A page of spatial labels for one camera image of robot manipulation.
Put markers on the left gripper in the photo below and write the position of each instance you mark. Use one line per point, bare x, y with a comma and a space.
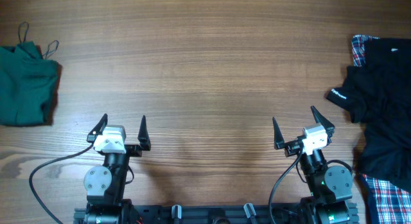
134, 150

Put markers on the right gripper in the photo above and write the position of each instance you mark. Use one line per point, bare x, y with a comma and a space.
291, 148

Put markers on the black polo shirt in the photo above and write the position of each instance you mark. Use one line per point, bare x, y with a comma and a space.
377, 94

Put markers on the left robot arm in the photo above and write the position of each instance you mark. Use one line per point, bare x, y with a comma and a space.
105, 184

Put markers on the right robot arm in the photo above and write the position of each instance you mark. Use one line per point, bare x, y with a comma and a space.
329, 182

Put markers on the red blue plaid shirt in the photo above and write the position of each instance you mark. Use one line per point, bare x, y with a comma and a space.
386, 203

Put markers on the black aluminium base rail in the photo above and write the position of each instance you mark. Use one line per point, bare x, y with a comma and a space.
282, 212

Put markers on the green drawstring bag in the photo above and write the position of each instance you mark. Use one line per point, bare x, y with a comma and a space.
29, 82

